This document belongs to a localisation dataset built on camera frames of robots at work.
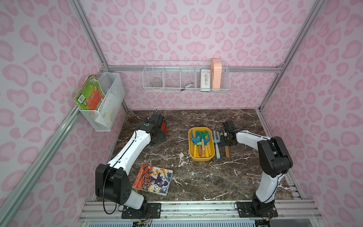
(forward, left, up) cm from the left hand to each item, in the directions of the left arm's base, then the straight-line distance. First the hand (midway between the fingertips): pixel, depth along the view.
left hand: (156, 137), depth 85 cm
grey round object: (+35, +2, +13) cm, 37 cm away
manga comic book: (-20, +2, -14) cm, 24 cm away
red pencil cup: (+14, -2, -10) cm, 17 cm away
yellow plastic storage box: (+2, -34, -14) cm, 37 cm away
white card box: (+32, -30, +18) cm, 47 cm away
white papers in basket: (+14, +28, +11) cm, 33 cm away
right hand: (+7, -44, -14) cm, 47 cm away
